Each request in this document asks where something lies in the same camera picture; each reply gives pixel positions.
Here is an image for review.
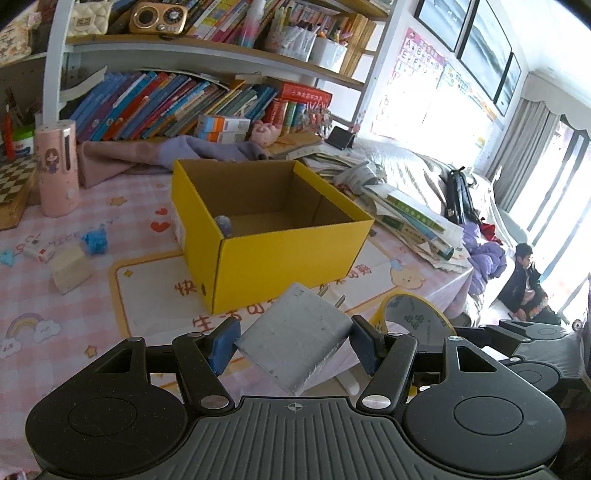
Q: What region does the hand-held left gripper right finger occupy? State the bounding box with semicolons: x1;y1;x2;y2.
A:
351;315;509;412

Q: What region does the white bookshelf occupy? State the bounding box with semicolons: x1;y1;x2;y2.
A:
0;0;398;139

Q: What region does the alphabet wall poster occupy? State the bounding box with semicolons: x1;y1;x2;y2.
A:
373;28;502;139

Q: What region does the white charger plug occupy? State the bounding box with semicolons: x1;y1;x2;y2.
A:
233;282;354;397

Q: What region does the set of thick small dictionaries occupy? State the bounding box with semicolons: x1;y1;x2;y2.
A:
268;98;308;134

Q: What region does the pile of papers and books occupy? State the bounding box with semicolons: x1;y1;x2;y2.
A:
272;134;472;273

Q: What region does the pink cylindrical canister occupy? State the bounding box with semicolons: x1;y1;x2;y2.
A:
34;119;79;217

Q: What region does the purple clothing heap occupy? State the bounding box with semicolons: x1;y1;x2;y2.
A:
462;222;509;278

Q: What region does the grey curtain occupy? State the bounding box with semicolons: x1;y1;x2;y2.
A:
496;71;591;213

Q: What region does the black backpack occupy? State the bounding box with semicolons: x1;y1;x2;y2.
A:
443;168;481;224

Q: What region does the pencil holder with pencils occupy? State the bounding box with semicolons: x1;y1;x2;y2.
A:
0;88;42;160

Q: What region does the grey patterned blanket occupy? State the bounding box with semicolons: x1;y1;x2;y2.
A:
355;138;513;315

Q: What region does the row of small figures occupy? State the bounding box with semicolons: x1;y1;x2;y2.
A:
305;104;333;134

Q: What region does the small white carton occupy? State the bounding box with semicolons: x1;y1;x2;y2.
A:
23;240;56;264

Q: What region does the blue plastic bag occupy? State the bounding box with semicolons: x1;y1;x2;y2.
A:
81;226;112;256

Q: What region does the black framed picture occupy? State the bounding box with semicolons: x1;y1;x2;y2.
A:
413;0;476;51
494;53;522;116
455;0;514;100

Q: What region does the row of tan books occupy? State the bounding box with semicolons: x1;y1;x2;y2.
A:
344;14;377;79

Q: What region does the orange and blue carton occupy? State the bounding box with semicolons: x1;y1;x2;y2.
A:
198;114;252;134

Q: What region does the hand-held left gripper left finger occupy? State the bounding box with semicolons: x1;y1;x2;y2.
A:
90;318;242;412

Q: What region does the marker pen holder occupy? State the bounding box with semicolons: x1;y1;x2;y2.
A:
265;9;319;63

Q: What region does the cream rectangular block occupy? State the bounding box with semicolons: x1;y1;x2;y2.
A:
51;244;91;294

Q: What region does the white storage container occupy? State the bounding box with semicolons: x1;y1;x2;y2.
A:
309;28;348;72

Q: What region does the cream quilted handbag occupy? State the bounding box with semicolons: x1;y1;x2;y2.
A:
65;0;116;38

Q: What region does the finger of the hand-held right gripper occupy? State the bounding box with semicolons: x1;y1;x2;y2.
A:
455;319;571;358

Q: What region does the black phone stand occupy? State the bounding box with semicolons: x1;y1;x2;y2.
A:
327;126;356;151

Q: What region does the mauve cloth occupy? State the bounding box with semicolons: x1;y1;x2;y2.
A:
76;136;278;189

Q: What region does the wooden chess board case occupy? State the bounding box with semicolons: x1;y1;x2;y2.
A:
0;154;40;232

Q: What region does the yellow cardboard box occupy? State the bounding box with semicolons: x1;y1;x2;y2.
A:
171;159;376;315

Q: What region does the row of colourful books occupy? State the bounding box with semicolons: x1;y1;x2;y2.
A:
69;69;278;141

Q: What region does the row of shelf books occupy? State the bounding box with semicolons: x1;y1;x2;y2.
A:
185;0;287;47

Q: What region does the golden retro radio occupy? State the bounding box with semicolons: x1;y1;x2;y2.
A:
128;1;189;35

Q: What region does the pink pig toy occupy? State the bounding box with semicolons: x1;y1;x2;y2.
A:
250;121;281;147

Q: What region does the large red dictionary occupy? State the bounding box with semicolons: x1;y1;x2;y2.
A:
277;82;333;109

